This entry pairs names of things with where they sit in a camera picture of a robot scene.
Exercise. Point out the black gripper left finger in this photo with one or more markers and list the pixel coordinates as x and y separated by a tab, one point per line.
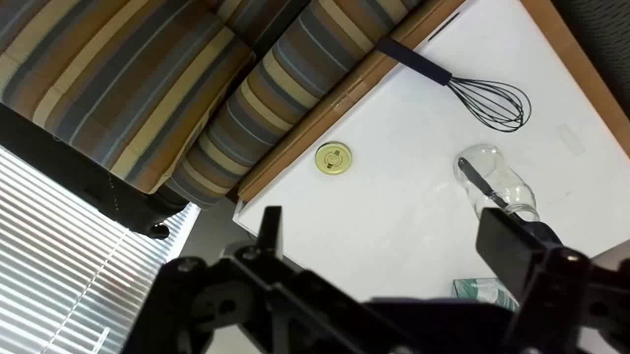
228	308

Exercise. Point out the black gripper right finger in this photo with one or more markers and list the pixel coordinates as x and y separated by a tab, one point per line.
518	256

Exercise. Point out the black plastic spoon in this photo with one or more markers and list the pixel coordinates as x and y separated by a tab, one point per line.
478	180

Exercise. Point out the teal white tissue box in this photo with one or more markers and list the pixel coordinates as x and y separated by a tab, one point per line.
474	290

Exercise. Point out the clear glass jar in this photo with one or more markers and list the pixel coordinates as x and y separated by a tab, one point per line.
512	184

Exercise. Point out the white window blinds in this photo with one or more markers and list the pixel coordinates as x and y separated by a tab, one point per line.
59	262

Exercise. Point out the gold metal jar lid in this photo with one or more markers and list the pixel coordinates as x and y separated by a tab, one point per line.
332	158

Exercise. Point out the dark grey sofa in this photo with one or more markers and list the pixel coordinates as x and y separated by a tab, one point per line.
602	40

